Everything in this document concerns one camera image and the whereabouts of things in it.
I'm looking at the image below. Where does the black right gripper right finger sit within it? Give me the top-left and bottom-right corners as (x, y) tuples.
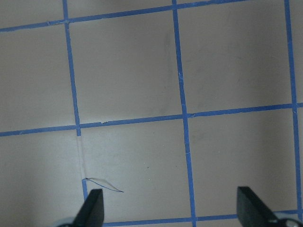
(237, 186), (279, 227)

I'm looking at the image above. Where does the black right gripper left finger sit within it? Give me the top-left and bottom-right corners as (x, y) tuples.
(74, 189), (104, 227)

